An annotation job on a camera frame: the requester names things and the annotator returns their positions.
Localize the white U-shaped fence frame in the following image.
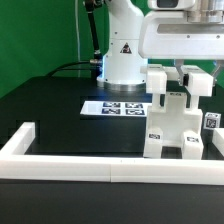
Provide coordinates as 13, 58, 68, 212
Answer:
0, 122, 224, 186

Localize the black robot cable hose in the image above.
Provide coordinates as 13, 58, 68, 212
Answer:
45, 0, 103, 78

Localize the thin white hanging cable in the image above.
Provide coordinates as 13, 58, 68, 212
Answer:
76, 0, 82, 78

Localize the white paper marker sheet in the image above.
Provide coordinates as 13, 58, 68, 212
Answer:
80, 101, 150, 117

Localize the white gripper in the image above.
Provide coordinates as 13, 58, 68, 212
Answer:
138, 0, 224, 86

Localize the white chair seat block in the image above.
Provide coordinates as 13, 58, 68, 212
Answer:
146, 92, 203, 147

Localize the white chair back frame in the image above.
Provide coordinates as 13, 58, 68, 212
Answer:
141, 64, 213, 97

